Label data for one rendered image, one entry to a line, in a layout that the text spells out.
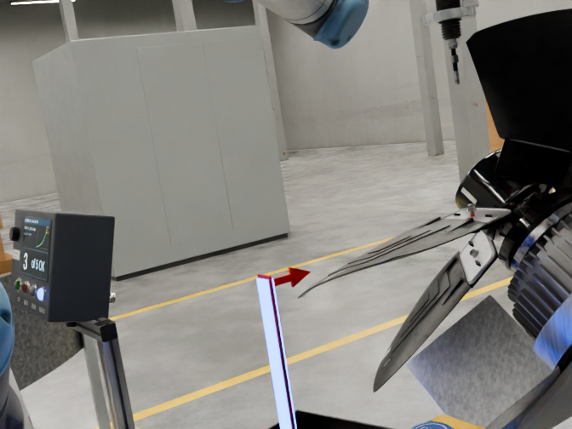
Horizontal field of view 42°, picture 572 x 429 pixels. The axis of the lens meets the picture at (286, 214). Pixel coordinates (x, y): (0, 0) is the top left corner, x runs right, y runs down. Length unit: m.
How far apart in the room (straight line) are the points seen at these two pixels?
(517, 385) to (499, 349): 0.05
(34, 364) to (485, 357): 2.06
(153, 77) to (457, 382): 6.47
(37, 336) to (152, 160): 4.56
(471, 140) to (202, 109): 2.65
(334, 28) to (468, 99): 6.47
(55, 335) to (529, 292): 2.19
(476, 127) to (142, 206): 3.27
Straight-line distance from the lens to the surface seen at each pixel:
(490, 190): 1.08
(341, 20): 0.85
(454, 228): 0.98
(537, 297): 1.00
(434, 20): 1.02
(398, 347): 1.21
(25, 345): 2.80
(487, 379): 1.02
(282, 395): 0.87
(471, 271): 1.14
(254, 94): 7.78
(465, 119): 7.35
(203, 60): 7.56
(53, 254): 1.33
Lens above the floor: 1.37
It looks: 8 degrees down
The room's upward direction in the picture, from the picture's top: 9 degrees counter-clockwise
